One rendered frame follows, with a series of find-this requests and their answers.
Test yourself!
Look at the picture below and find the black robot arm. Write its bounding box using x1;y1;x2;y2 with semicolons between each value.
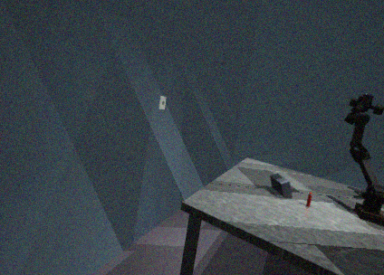
344;95;384;215

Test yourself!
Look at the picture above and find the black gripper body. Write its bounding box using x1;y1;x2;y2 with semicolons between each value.
349;98;384;115

